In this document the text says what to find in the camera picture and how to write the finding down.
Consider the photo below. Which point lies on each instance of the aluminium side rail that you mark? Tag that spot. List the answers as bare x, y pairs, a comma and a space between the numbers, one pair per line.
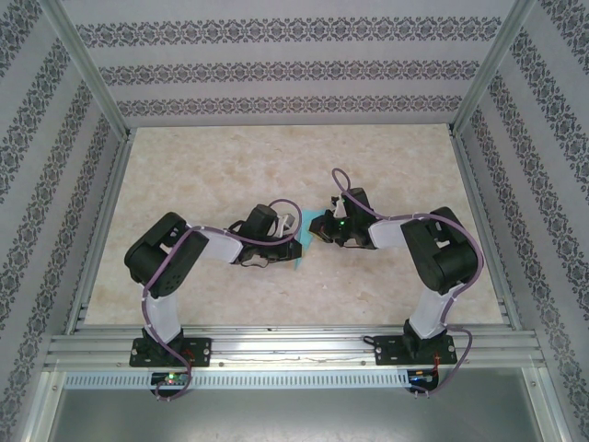
111, 193
474, 193

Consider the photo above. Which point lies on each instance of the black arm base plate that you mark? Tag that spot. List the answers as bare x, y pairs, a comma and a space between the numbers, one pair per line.
389, 352
200, 352

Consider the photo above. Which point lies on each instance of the small controller board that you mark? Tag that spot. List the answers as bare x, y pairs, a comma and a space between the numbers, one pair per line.
421, 375
171, 378

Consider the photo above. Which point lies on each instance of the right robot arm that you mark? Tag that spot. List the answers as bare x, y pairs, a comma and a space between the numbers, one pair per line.
428, 313

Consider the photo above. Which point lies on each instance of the grey metal bottom panel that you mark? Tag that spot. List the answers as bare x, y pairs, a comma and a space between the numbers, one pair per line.
294, 414

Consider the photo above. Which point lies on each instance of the light blue cloth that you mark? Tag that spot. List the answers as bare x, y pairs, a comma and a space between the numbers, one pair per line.
303, 230

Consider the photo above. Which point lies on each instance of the aluminium corner post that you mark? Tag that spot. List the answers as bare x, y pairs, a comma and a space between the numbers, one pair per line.
92, 69
488, 69

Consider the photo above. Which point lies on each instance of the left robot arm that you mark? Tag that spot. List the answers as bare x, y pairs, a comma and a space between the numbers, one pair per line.
161, 313

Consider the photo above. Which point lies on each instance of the aluminium mounting rail beam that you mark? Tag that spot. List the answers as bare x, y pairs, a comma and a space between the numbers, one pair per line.
294, 343

